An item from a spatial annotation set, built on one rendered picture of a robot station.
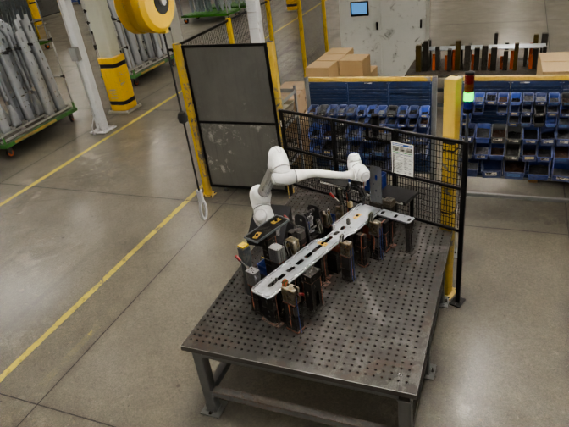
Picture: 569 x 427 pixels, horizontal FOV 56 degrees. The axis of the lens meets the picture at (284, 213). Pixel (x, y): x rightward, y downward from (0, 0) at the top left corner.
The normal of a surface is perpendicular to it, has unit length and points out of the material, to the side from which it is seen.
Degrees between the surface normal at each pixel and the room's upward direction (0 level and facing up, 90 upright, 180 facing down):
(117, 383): 0
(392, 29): 90
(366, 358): 0
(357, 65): 90
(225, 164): 91
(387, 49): 90
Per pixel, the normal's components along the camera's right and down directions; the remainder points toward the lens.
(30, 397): -0.12, -0.86
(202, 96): -0.40, 0.51
